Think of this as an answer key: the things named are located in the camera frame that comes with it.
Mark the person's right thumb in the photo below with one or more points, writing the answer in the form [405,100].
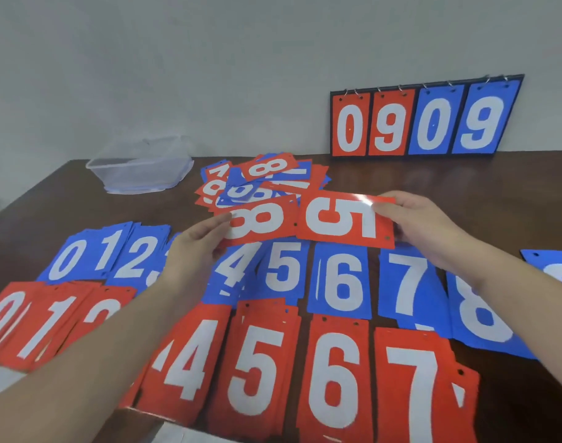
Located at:
[387,209]

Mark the pile of mixed loose cards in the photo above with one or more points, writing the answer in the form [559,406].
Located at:
[262,179]

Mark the black scoreboard stand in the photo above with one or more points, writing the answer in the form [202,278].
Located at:
[461,83]

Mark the person's left thumb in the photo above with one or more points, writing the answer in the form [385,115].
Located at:
[214,221]

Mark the person's right hand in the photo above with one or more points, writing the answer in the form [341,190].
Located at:
[428,230]

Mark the row of metal binder rings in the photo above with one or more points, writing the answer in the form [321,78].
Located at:
[401,88]

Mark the clear plastic container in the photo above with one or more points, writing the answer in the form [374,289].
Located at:
[140,166]

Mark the person's right forearm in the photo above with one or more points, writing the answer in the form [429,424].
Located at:
[525,304]

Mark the person's left hand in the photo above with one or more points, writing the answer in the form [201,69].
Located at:
[188,262]

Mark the stack of blue cards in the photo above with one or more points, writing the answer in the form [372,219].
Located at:
[138,258]
[161,259]
[341,281]
[479,318]
[281,267]
[71,258]
[235,272]
[111,249]
[410,281]
[548,262]

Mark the blue scoreboard flip card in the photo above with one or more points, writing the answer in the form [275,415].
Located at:
[482,122]
[434,124]

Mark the red scoreboard flip card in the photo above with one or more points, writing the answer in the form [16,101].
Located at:
[350,129]
[391,126]

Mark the stack of red cards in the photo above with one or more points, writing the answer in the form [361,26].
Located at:
[336,378]
[4,318]
[101,309]
[193,359]
[258,364]
[415,387]
[50,322]

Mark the red plastic number card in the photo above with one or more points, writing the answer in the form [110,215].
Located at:
[341,221]
[262,221]

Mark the person's left forearm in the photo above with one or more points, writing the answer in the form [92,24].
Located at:
[87,369]

